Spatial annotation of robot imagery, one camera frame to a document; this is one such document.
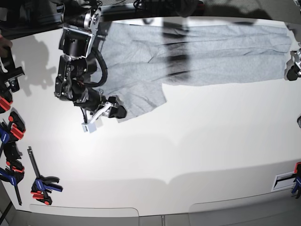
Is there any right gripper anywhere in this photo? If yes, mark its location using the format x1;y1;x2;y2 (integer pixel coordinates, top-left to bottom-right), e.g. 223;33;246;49
73;88;127;119

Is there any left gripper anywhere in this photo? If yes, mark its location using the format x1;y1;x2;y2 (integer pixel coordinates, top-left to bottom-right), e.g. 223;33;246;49
286;49;301;81

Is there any grey T-shirt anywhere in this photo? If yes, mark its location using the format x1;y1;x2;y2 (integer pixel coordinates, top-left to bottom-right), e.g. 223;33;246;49
97;23;292;120

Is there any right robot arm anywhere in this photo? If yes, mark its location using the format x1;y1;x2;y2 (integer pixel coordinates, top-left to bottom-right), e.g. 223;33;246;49
54;0;127;119

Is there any person hand at left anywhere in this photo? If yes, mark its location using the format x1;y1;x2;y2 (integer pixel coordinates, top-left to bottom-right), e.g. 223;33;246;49
0;35;13;58

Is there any dark round object right edge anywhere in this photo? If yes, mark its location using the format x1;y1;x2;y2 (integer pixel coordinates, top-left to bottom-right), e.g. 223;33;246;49
297;116;301;128

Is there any blue red clamp right edge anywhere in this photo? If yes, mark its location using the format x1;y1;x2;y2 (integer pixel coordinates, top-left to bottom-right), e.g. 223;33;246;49
291;162;301;199

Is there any blue red clamp edge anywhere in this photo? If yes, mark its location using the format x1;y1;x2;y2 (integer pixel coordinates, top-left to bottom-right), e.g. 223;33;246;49
0;111;26;162
291;162;301;199

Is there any white label with black bar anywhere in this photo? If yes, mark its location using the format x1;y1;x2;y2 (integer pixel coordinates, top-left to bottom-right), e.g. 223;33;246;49
271;172;295;192

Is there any blue red clamp left edge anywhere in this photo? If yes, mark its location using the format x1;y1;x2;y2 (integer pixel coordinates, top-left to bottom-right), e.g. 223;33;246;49
0;111;26;162

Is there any bar clamp on table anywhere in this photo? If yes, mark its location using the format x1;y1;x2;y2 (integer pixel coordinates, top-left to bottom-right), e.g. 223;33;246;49
27;146;63;205

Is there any red black clamp upper left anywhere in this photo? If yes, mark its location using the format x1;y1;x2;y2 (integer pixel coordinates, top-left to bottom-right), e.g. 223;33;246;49
0;94;13;113

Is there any black hand-held controller device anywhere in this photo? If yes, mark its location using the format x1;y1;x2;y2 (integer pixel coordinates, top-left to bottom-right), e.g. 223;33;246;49
0;47;24;101

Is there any blue clamp lower left edge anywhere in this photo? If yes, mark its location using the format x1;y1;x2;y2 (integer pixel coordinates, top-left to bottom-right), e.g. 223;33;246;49
0;142;24;206

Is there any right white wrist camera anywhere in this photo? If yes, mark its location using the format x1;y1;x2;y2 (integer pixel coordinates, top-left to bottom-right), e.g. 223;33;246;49
82;102;113;133

